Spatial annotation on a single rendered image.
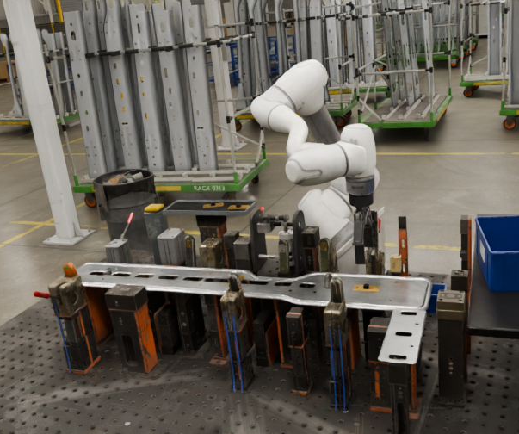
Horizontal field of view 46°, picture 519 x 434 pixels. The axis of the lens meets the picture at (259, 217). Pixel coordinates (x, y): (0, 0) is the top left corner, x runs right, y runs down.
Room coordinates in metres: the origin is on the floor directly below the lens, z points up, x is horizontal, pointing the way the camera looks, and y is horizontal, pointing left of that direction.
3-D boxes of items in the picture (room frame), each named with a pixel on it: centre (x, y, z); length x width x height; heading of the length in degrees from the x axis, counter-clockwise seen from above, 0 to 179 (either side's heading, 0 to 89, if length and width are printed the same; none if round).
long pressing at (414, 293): (2.00, 0.13, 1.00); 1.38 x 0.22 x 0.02; 68
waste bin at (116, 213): (4.83, 1.05, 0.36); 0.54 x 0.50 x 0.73; 154
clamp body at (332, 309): (1.65, -0.19, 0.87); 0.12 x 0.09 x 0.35; 158
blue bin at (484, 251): (1.78, -0.77, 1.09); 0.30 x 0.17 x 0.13; 168
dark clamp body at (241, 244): (2.19, 0.06, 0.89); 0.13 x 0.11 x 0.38; 158
